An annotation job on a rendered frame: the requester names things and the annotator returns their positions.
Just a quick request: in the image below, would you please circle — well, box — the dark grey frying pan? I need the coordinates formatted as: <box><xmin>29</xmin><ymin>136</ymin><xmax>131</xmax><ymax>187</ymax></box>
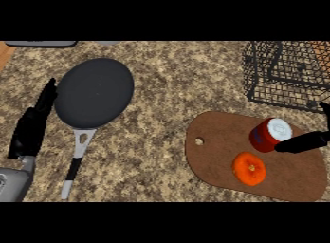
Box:
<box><xmin>53</xmin><ymin>57</ymin><xmax>135</xmax><ymax>200</ymax></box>

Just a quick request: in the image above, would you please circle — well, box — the black wire tiered basket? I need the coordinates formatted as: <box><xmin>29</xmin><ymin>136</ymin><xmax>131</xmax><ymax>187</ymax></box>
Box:
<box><xmin>240</xmin><ymin>41</ymin><xmax>330</xmax><ymax>114</ymax></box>

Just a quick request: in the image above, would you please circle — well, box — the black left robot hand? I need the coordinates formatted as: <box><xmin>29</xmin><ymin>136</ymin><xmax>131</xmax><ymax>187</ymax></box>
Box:
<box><xmin>7</xmin><ymin>77</ymin><xmax>59</xmax><ymax>160</ymax></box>

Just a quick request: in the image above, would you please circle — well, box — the brown wooden cutting board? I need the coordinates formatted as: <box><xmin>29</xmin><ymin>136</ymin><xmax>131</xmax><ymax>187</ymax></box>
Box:
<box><xmin>184</xmin><ymin>110</ymin><xmax>330</xmax><ymax>203</ymax></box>

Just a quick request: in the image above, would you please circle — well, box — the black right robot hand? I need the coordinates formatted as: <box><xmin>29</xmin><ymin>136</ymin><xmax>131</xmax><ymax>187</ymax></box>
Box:
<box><xmin>273</xmin><ymin>101</ymin><xmax>330</xmax><ymax>155</ymax></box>

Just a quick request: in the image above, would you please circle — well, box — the red can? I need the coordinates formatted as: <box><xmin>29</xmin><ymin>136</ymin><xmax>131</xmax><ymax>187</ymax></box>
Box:
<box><xmin>248</xmin><ymin>118</ymin><xmax>293</xmax><ymax>154</ymax></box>

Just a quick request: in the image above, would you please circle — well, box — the orange fruit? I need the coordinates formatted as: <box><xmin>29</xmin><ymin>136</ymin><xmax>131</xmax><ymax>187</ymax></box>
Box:
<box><xmin>231</xmin><ymin>151</ymin><xmax>267</xmax><ymax>187</ymax></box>

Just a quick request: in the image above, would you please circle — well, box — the grey flat appliance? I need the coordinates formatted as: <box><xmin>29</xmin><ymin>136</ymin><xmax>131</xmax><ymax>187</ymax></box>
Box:
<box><xmin>4</xmin><ymin>40</ymin><xmax>78</xmax><ymax>48</ymax></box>

